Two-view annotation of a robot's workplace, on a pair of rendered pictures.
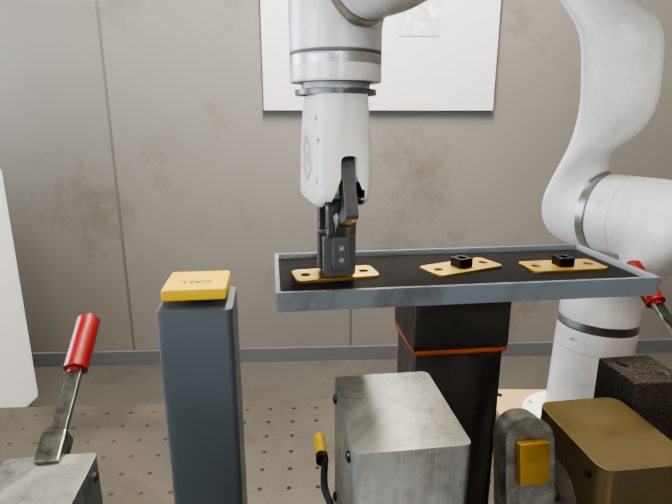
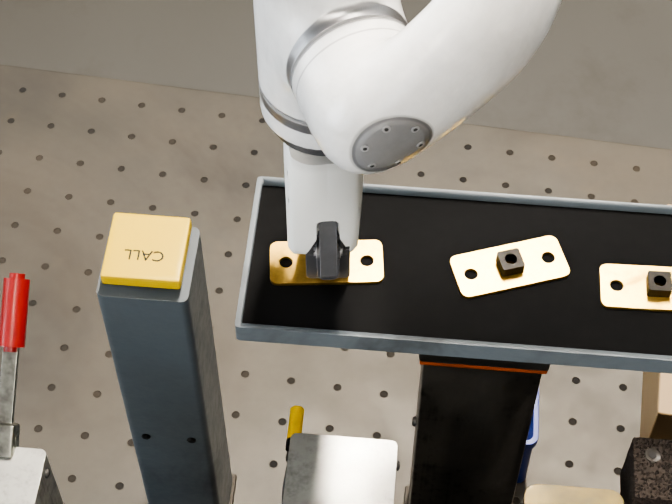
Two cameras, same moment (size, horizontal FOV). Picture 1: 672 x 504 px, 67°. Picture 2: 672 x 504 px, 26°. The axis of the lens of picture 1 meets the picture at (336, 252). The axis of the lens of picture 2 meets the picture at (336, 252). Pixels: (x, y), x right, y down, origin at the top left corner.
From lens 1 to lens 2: 76 cm
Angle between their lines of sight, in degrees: 42
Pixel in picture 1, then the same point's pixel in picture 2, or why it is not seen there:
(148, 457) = (96, 203)
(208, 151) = not seen: outside the picture
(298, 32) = (265, 83)
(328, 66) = (301, 136)
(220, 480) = (181, 419)
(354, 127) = (335, 196)
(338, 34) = not seen: hidden behind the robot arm
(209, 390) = (164, 357)
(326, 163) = (297, 226)
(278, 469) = not seen: hidden behind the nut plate
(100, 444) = (19, 162)
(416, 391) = (370, 477)
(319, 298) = (287, 335)
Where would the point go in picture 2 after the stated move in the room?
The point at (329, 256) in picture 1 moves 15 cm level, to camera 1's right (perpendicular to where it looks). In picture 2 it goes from (313, 262) to (519, 299)
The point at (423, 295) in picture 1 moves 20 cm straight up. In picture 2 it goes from (419, 347) to (434, 174)
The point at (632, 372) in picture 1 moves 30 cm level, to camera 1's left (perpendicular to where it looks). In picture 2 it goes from (649, 475) to (245, 397)
